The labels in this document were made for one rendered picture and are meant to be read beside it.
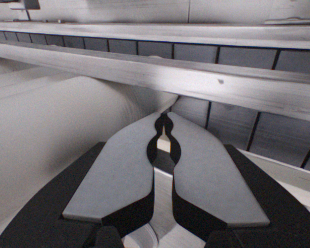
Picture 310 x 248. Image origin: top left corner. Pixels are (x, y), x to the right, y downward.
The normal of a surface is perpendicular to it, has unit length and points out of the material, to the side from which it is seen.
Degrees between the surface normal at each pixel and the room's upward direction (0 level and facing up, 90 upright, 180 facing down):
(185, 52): 0
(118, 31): 0
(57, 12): 0
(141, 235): 90
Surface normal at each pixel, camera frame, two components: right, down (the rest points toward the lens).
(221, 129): -0.54, 0.43
